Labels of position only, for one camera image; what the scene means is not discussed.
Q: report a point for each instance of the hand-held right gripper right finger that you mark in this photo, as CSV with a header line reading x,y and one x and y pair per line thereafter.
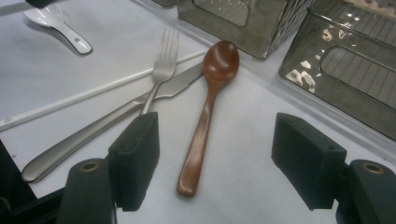
x,y
306,158

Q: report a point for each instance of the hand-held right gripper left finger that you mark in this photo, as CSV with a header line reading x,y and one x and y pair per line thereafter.
x,y
135,161

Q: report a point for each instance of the white ceramic spoon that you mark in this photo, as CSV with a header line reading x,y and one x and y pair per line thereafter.
x,y
59,25

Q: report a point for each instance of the metal table knife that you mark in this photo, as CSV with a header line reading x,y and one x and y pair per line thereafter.
x,y
77,140

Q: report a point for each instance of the white chopstick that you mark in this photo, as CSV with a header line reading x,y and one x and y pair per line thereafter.
x,y
77,96

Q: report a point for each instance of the grey transparent plastic bin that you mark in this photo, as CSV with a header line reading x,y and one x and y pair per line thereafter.
x,y
358,77
264,34

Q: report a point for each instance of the metal fork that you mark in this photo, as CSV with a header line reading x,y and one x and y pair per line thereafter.
x,y
165,59

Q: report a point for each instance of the brown wooden spoon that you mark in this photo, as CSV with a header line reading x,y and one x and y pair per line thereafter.
x,y
219,65

